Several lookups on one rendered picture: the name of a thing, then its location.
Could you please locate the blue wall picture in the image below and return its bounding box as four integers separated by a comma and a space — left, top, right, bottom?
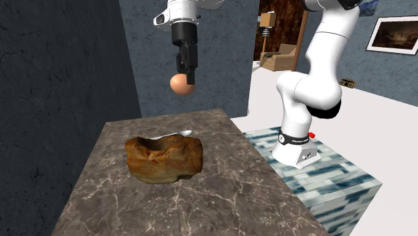
358, 0, 380, 17

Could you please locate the white spoon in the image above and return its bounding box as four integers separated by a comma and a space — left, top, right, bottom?
151, 129, 193, 140

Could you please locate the brown egg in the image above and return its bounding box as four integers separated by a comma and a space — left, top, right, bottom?
169, 73, 196, 97

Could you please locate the brown bread loaf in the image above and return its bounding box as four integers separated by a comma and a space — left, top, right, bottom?
125, 134, 204, 185

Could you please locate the blue white patterned robot stand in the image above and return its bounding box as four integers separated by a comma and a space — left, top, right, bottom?
242, 126, 383, 236

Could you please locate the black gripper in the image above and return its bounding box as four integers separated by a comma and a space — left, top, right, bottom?
171, 21, 199, 85

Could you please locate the floor lamp with tan shade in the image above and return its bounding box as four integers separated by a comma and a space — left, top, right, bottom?
259, 11, 277, 54

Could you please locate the small yellow radio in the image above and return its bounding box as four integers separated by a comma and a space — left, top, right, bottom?
339, 78, 357, 89

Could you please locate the white framed dark picture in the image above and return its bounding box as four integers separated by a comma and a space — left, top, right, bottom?
366, 15, 418, 56

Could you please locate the tan armchair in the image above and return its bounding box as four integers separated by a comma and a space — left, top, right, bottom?
259, 43, 297, 72

